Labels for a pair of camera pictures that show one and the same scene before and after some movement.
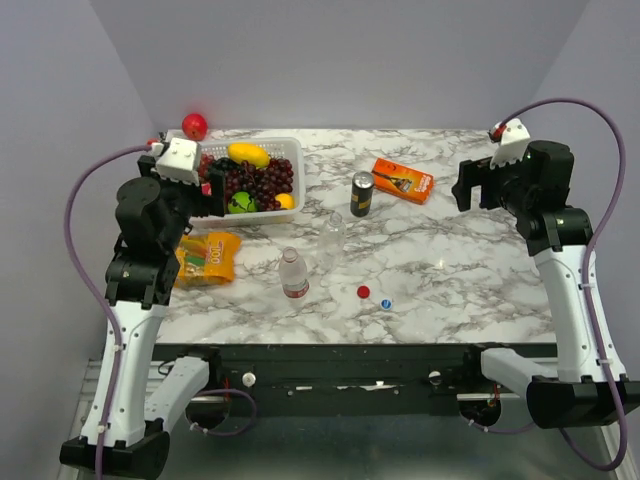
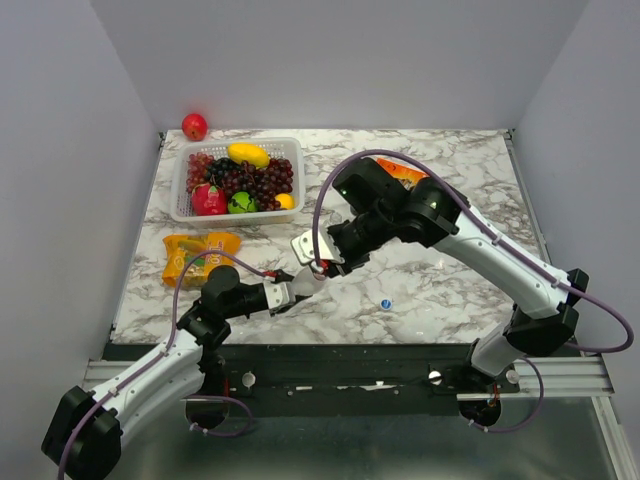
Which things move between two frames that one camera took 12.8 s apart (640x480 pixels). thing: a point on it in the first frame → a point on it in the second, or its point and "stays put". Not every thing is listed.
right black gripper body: x=499 y=186 → x=355 y=240
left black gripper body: x=188 y=198 → x=257 y=289
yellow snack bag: x=206 y=258 stays put
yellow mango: x=251 y=153 stays put
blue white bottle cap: x=386 y=303 stays put
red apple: x=195 y=126 stays put
